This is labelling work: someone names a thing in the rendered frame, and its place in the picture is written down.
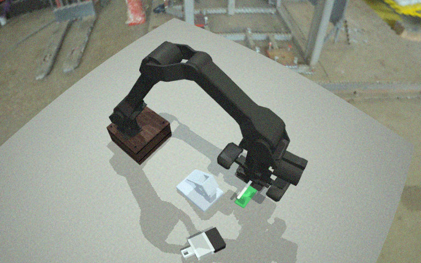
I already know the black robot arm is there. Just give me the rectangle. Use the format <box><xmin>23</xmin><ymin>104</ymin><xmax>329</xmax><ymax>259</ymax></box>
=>
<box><xmin>109</xmin><ymin>41</ymin><xmax>308</xmax><ymax>186</ymax></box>

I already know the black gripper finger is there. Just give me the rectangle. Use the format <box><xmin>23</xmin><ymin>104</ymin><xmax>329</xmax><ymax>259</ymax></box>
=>
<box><xmin>235</xmin><ymin>172</ymin><xmax>250</xmax><ymax>183</ymax></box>
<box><xmin>250</xmin><ymin>182</ymin><xmax>264</xmax><ymax>191</ymax></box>

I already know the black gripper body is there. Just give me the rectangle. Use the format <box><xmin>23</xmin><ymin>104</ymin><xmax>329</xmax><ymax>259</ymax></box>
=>
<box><xmin>217</xmin><ymin>142</ymin><xmax>291</xmax><ymax>202</ymax></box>

